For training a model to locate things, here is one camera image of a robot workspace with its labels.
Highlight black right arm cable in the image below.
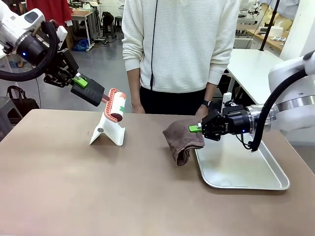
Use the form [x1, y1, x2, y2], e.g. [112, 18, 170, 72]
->
[237, 68, 308, 152]

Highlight wooden top background desk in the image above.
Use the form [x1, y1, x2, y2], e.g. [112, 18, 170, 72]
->
[70, 9, 95, 49]

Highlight white knit sweater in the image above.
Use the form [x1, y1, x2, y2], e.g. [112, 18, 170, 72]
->
[122, 0, 241, 93]

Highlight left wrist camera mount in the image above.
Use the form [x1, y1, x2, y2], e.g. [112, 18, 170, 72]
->
[52, 24, 68, 52]

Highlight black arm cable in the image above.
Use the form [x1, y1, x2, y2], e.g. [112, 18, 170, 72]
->
[0, 21, 59, 82]
[237, 68, 308, 152]

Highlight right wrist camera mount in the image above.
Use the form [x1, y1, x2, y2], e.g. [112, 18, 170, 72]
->
[220, 92, 239, 111]

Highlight wooden workbench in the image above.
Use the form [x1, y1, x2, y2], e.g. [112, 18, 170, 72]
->
[246, 29, 289, 52]

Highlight person's right hand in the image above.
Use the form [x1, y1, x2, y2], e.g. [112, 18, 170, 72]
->
[131, 100, 146, 114]

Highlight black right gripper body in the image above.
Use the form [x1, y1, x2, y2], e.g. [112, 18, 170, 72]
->
[201, 105, 250, 142]

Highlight person's left hand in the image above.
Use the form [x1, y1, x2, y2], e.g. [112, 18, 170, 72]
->
[195, 105, 210, 117]

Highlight blue plastic bag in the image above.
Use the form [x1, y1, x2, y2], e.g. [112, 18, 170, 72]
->
[72, 38, 90, 53]

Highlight black stand pole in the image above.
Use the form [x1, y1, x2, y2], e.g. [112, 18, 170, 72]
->
[260, 0, 281, 52]

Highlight black trousers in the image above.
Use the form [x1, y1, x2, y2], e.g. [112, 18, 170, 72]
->
[139, 85, 209, 116]

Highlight person's left forearm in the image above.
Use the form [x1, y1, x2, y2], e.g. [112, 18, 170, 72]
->
[202, 82, 219, 103]

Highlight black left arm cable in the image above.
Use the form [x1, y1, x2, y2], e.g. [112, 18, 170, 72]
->
[0, 21, 59, 82]

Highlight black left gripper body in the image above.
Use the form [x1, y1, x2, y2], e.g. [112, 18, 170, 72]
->
[16, 35, 80, 89]

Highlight bystander in red jacket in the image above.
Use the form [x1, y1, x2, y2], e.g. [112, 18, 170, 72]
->
[26, 0, 72, 28]

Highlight white lint roller stand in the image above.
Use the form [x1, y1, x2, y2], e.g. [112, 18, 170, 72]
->
[89, 112, 126, 146]

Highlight black stool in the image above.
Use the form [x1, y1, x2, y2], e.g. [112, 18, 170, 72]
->
[101, 11, 118, 39]

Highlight silver metal tray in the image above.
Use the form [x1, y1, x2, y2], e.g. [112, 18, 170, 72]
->
[195, 134, 290, 190]

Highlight lint roller black handle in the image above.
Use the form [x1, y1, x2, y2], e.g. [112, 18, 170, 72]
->
[70, 78, 127, 123]

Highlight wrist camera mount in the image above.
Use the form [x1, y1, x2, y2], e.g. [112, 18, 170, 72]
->
[52, 24, 68, 52]
[220, 92, 239, 111]

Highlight person's right forearm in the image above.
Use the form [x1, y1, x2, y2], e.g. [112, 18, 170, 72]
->
[126, 69, 142, 103]

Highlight brown towel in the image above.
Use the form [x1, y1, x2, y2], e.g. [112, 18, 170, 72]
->
[162, 119, 205, 167]

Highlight black handbag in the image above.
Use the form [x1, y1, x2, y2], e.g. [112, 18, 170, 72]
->
[6, 85, 40, 118]

